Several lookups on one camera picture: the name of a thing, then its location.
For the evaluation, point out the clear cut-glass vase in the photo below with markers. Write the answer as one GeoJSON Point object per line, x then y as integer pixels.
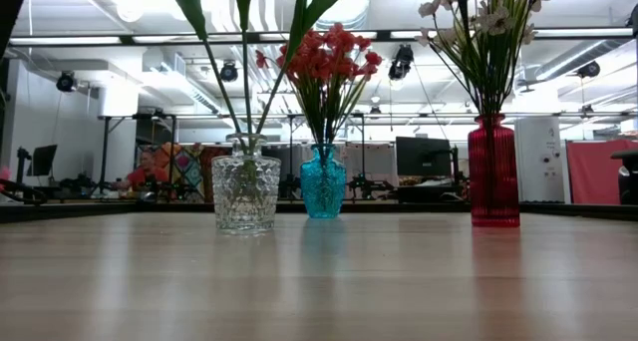
{"type": "Point", "coordinates": [245, 191]}

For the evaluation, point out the colourful patterned quilt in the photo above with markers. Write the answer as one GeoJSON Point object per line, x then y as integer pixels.
{"type": "Point", "coordinates": [187, 164]}

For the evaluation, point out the black computer monitor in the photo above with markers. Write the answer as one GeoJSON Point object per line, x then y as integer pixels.
{"type": "Point", "coordinates": [422, 156]}

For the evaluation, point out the black office chair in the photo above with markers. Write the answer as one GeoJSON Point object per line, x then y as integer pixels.
{"type": "Point", "coordinates": [629, 179]}

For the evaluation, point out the black overhead crossbar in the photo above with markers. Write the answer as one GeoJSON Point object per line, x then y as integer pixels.
{"type": "Point", "coordinates": [127, 40]}

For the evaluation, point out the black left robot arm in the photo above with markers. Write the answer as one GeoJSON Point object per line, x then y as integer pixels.
{"type": "Point", "coordinates": [7, 2]}

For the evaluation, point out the small black monitor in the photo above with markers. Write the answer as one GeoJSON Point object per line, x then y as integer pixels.
{"type": "Point", "coordinates": [42, 160]}

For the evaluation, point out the black aluminium table frame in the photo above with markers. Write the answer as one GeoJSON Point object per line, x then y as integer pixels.
{"type": "Point", "coordinates": [75, 211]}

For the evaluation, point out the red partition panel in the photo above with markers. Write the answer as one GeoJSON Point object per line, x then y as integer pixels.
{"type": "Point", "coordinates": [593, 174]}

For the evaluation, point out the person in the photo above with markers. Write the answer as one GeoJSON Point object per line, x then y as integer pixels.
{"type": "Point", "coordinates": [147, 175]}

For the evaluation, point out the slim silver ventilation duct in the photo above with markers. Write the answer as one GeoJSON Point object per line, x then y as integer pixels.
{"type": "Point", "coordinates": [573, 59]}

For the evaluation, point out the red ribbed glass vase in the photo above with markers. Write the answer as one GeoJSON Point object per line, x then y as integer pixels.
{"type": "Point", "coordinates": [493, 171]}

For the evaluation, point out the blue glass vase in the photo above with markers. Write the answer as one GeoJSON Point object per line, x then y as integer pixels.
{"type": "Point", "coordinates": [323, 184]}

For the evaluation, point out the wide silver ventilation duct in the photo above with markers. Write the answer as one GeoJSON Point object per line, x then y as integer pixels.
{"type": "Point", "coordinates": [349, 12]}

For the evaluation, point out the white rectangular ceiling duct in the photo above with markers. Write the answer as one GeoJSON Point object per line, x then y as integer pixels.
{"type": "Point", "coordinates": [169, 64]}

